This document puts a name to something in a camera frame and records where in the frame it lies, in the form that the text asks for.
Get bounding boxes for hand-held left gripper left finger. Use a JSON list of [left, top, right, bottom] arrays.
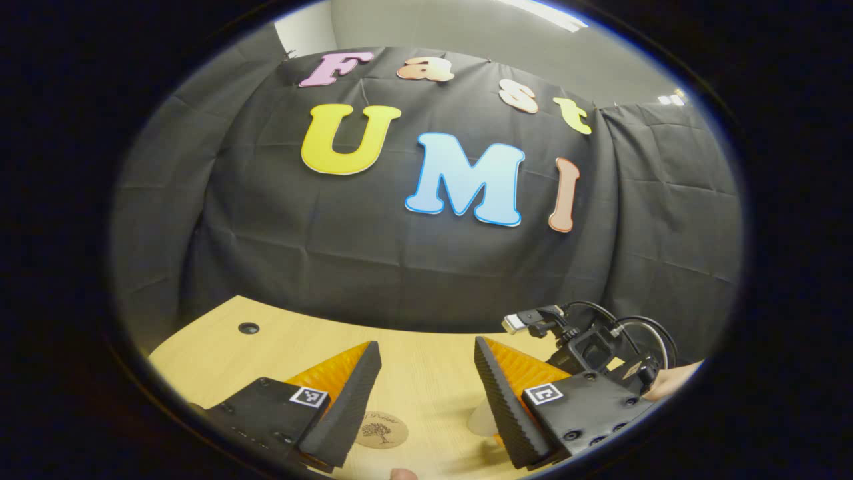
[[205, 341, 383, 471]]

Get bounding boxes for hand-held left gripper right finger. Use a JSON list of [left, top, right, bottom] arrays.
[[474, 336, 658, 471]]

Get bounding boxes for white cup with wooden handle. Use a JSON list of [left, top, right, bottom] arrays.
[[467, 399, 498, 438]]

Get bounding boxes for round cork coaster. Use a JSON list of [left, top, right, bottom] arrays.
[[355, 411, 409, 450]]

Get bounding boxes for light wooden desktop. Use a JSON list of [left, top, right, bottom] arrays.
[[148, 295, 704, 480]]

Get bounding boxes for black backdrop cloth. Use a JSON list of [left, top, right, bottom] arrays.
[[110, 45, 744, 364]]

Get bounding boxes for black cable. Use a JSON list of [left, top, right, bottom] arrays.
[[565, 301, 679, 371]]

